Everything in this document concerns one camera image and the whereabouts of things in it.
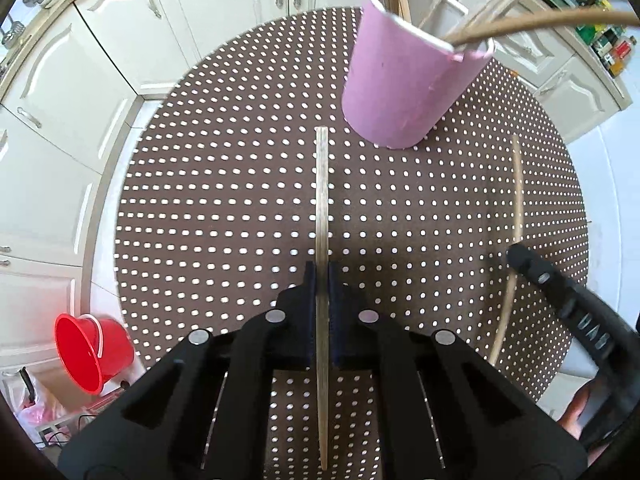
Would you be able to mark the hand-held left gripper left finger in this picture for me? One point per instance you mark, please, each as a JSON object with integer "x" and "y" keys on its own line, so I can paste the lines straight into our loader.
{"x": 310, "y": 320}

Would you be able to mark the red plastic bucket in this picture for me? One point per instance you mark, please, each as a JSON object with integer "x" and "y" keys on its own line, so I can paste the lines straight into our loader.
{"x": 115, "y": 345}

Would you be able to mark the brown polka dot tablecloth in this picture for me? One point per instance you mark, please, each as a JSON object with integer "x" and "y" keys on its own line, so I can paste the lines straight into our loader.
{"x": 200, "y": 185}

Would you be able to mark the single wooden chopstick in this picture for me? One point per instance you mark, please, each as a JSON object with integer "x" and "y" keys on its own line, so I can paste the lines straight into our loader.
{"x": 521, "y": 200}
{"x": 322, "y": 200}

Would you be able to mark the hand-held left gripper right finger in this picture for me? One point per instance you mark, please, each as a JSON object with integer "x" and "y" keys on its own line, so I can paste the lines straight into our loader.
{"x": 340, "y": 325}

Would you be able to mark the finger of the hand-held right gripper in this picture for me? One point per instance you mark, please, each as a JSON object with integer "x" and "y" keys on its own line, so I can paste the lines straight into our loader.
{"x": 545, "y": 277}

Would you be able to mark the cream sink base cabinet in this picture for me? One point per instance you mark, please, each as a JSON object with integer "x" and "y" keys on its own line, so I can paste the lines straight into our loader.
{"x": 50, "y": 110}

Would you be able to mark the cream narrow base cabinet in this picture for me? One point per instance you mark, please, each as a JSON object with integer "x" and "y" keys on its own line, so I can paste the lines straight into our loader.
{"x": 585, "y": 100}

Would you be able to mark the dark soy sauce bottle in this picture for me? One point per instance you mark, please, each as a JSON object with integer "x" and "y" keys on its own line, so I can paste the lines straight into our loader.
{"x": 604, "y": 45}

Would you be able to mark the pink chopstick holder cup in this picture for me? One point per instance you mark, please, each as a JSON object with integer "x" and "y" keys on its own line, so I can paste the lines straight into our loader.
{"x": 400, "y": 85}

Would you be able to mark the green bottle yellow cap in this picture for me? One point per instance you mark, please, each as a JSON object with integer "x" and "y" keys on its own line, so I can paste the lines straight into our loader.
{"x": 586, "y": 32}

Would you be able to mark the person's right hand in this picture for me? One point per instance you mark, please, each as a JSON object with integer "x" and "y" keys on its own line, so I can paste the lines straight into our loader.
{"x": 575, "y": 412}

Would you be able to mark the pink plastic bag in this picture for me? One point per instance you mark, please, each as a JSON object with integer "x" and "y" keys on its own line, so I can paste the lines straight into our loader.
{"x": 37, "y": 410}

